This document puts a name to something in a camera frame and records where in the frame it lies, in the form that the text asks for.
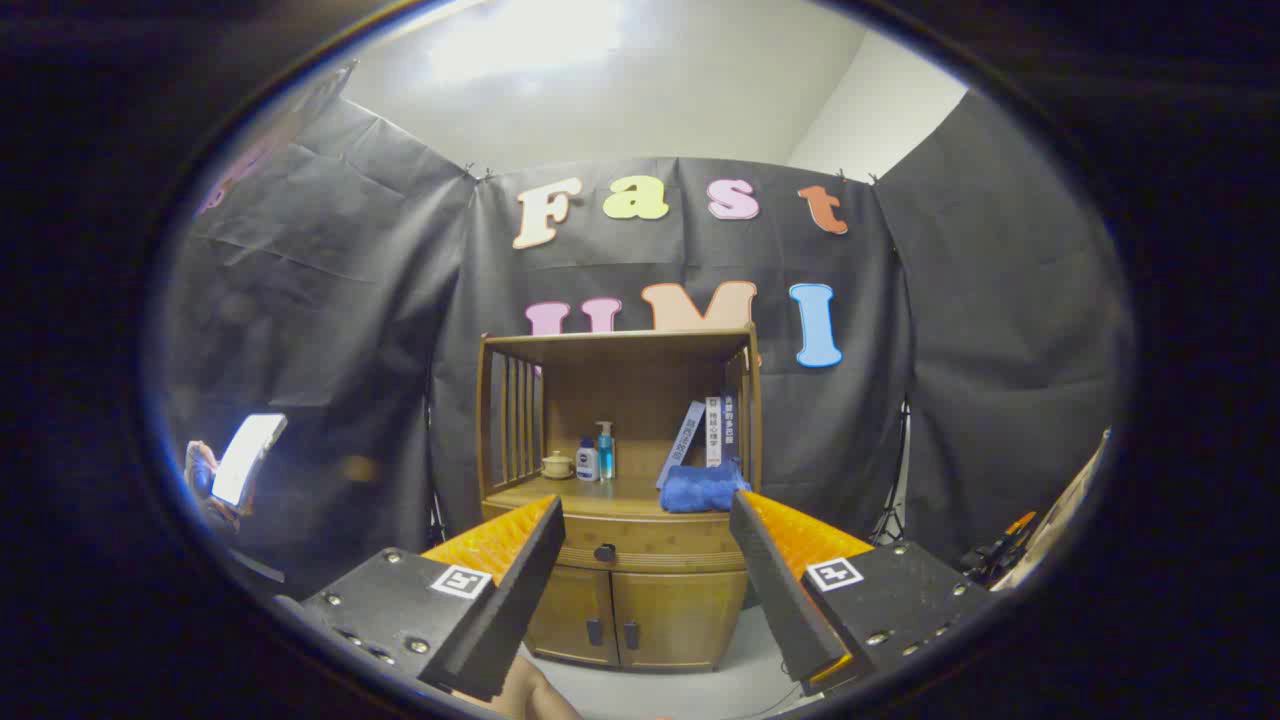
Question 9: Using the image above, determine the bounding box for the wooden countertop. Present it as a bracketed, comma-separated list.
[484, 474, 751, 521]

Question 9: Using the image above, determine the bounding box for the wooden cabinet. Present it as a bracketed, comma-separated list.
[476, 325, 763, 673]

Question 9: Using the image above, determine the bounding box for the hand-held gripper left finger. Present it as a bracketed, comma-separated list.
[298, 494, 567, 703]

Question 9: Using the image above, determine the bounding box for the wooden cabinet door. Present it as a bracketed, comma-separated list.
[612, 570, 747, 672]
[525, 565, 615, 667]

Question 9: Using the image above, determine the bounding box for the grey book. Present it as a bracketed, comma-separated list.
[656, 401, 707, 490]

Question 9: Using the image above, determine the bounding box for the wooden drawer with black knob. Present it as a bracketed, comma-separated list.
[484, 505, 751, 576]

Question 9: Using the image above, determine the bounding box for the black backdrop stand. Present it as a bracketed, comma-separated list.
[870, 400, 913, 546]

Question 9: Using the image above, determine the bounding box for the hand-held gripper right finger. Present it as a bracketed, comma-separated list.
[728, 489, 1001, 698]

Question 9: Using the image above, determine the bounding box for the blue towel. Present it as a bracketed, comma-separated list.
[659, 458, 751, 515]

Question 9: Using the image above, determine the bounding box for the black and orange device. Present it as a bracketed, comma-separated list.
[960, 510, 1041, 586]

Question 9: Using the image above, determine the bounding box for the bright white screen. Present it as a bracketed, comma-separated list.
[211, 413, 289, 509]

